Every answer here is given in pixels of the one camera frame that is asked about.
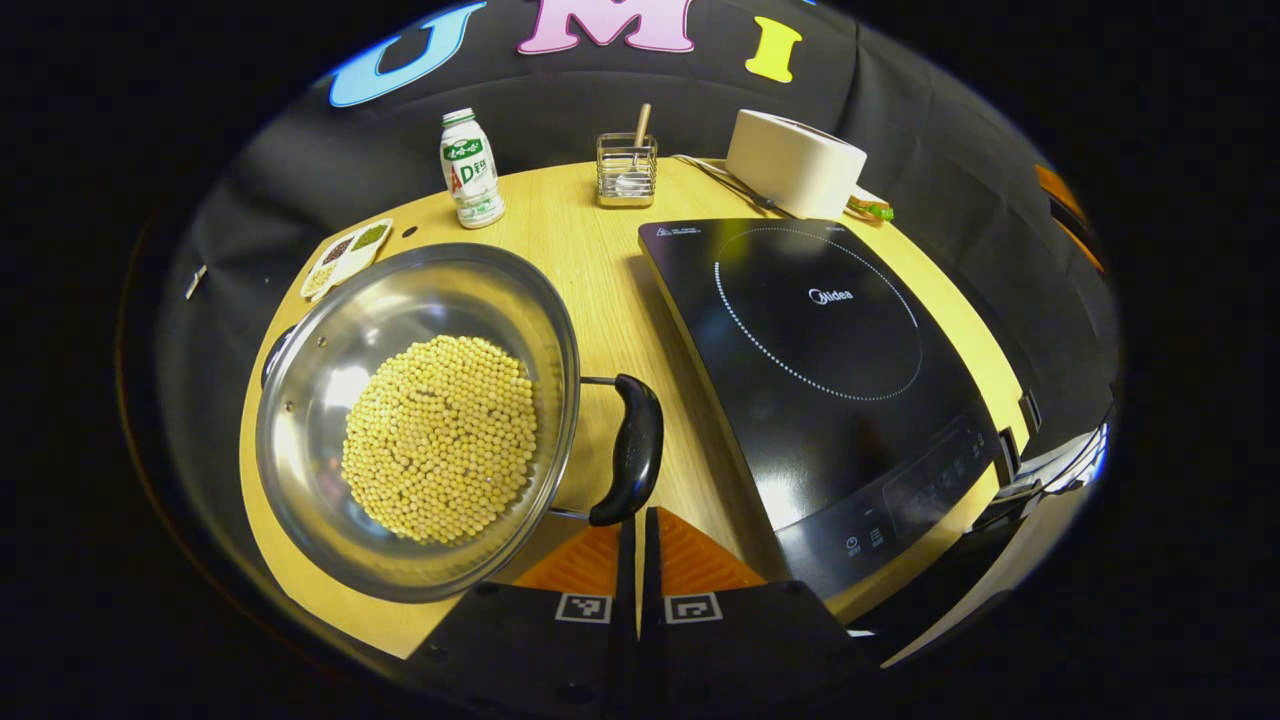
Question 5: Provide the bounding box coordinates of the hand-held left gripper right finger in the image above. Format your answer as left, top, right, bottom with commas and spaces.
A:
642, 507, 881, 719

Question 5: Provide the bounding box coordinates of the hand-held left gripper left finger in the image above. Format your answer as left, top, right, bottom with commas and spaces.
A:
400, 512, 641, 719

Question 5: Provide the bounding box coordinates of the heap of yellow soybeans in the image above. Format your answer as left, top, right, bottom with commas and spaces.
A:
341, 335, 539, 544

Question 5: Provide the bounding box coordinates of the black induction cooktop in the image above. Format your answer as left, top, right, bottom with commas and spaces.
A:
638, 217, 1004, 601

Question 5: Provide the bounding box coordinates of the stainless steel pot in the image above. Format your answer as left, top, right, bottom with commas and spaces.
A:
254, 243, 666, 604

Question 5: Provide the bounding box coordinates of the white toaster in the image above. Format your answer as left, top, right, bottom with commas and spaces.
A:
726, 109, 868, 221

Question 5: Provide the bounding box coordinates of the white divided dish of beans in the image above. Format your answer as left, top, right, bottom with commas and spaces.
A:
300, 218, 394, 301

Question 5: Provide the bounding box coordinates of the white drink bottle green label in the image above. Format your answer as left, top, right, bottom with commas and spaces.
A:
440, 108, 506, 230

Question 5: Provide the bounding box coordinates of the black toaster power cable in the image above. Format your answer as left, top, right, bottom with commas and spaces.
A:
672, 153, 791, 216

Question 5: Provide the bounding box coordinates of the wooden handled spoon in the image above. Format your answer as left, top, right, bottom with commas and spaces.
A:
615, 103, 653, 196

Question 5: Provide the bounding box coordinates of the wire mesh utensil holder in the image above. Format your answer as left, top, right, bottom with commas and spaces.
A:
596, 132, 659, 209

